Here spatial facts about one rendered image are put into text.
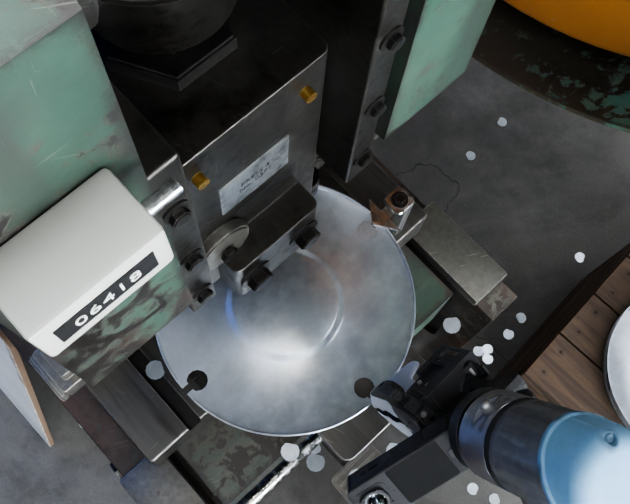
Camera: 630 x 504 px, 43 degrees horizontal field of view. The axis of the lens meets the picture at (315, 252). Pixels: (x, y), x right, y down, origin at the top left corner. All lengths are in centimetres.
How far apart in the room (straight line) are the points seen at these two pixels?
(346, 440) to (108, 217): 58
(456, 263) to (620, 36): 42
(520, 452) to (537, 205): 130
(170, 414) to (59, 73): 71
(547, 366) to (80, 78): 117
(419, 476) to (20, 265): 46
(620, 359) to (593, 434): 85
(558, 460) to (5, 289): 38
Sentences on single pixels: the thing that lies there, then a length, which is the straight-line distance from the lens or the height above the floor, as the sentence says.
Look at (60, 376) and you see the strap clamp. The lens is 94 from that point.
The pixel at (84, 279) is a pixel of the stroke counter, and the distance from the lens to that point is 34.
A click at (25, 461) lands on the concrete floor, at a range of 172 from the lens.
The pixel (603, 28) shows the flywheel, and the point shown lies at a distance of 78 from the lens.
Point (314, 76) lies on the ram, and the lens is 58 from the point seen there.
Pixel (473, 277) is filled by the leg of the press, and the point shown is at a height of 64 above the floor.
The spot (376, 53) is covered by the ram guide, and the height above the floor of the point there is 120.
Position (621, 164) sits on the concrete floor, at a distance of 197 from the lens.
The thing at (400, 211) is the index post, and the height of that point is 79.
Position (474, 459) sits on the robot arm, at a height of 101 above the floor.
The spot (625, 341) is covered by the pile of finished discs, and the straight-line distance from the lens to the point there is 143.
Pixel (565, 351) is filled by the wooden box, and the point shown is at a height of 35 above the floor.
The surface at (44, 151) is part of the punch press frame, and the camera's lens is 32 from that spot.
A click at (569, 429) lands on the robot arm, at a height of 110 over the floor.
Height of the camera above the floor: 165
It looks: 72 degrees down
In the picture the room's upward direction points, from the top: 9 degrees clockwise
